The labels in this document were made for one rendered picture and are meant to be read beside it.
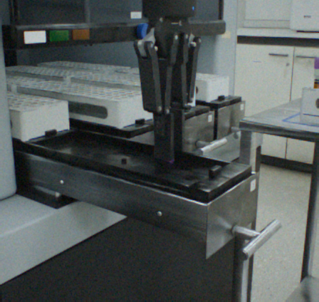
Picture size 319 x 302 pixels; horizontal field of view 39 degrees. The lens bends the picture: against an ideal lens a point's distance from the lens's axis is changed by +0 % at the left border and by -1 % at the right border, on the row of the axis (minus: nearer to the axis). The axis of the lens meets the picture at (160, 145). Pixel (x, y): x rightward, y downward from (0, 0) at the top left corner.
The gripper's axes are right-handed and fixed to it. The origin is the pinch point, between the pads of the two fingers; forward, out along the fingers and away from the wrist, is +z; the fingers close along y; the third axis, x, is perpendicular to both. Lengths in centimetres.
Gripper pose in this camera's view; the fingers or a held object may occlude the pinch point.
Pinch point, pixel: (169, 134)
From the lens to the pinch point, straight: 65.4
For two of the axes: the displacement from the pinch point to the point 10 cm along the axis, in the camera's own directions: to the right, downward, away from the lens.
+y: -6.0, 2.3, -7.7
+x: 8.0, 1.7, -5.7
